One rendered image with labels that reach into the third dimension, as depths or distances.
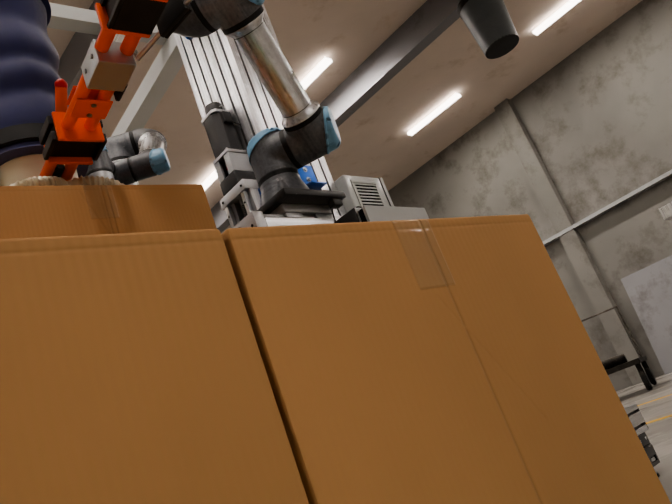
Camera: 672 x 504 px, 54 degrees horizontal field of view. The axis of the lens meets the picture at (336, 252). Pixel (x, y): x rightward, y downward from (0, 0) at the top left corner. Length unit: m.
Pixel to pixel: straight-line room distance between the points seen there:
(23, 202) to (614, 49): 11.69
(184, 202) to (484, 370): 0.79
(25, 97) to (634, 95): 11.16
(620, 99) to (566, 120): 0.96
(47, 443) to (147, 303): 0.10
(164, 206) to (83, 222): 0.15
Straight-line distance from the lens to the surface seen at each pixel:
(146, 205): 1.22
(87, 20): 4.34
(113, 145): 2.40
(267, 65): 1.71
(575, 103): 12.50
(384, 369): 0.51
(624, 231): 11.96
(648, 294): 11.64
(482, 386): 0.58
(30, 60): 1.62
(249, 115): 2.16
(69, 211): 1.17
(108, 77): 1.14
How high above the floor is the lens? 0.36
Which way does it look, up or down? 18 degrees up
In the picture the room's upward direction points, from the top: 21 degrees counter-clockwise
